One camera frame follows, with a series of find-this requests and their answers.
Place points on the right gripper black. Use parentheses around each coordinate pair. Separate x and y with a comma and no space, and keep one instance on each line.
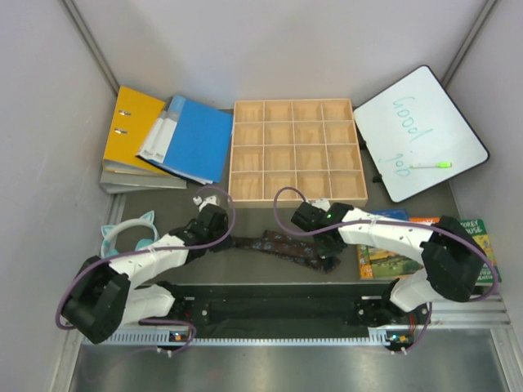
(325,251)

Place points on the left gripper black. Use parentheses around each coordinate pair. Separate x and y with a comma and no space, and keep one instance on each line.
(225,244)

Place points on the brown floral necktie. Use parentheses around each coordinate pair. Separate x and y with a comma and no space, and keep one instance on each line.
(289,249)

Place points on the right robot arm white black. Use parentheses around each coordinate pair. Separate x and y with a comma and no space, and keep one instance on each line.
(450,258)

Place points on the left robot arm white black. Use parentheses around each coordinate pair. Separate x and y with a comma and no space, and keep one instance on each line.
(111,292)

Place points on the Animal Farm book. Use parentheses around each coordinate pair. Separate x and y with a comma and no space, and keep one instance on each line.
(377,264)

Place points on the blue folder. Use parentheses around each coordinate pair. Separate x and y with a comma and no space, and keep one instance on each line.
(189,140)

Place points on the teal cat-ear headphones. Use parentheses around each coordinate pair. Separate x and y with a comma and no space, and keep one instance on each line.
(110,233)

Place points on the wooden compartment tray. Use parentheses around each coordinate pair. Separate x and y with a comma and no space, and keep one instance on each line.
(286,150)

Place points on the grey binder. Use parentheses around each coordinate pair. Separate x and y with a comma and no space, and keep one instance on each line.
(117,183)

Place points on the green marker pen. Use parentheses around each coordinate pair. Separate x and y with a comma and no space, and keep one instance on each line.
(443,165)

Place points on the white whiteboard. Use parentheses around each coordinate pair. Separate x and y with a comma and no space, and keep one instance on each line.
(412,121)

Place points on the green Treehouse book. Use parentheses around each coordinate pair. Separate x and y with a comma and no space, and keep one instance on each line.
(476,228)

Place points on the white cable duct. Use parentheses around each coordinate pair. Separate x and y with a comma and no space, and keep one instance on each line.
(166,337)

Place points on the yellow ring binder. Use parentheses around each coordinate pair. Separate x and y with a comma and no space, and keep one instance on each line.
(134,116)

